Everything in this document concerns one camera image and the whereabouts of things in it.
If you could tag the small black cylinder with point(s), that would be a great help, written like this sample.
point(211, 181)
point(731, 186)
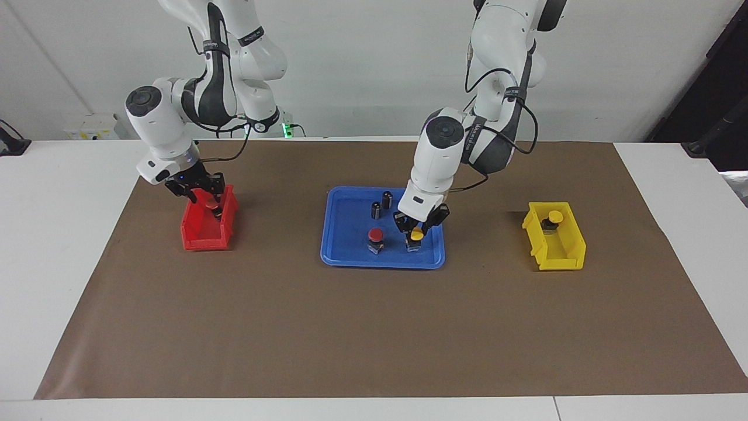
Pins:
point(376, 209)
point(387, 199)

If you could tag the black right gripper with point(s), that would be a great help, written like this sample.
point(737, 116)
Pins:
point(196, 180)

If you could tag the brown paper table mat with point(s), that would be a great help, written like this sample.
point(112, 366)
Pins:
point(374, 327)

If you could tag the red push button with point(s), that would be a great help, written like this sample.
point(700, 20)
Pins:
point(208, 203)
point(375, 235)

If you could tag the blue plastic tray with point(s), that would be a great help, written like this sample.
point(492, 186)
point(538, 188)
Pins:
point(345, 245)

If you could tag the white wall power box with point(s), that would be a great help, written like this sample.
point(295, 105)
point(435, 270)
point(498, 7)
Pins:
point(93, 127)

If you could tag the yellow plastic storage bin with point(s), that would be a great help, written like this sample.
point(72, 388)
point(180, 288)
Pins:
point(561, 257)

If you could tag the red plastic storage bin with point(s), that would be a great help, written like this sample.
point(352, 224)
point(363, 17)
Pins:
point(198, 234)

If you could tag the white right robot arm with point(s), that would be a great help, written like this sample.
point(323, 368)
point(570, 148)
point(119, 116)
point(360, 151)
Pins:
point(158, 123)

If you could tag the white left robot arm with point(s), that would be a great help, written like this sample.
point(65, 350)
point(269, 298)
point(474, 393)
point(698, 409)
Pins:
point(444, 152)

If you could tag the green-lit right arm base box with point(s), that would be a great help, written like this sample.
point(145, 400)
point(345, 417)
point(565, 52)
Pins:
point(287, 128)

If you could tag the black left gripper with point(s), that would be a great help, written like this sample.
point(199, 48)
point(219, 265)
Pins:
point(438, 213)

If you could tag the yellow push button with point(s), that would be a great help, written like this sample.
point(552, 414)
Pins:
point(554, 217)
point(416, 235)

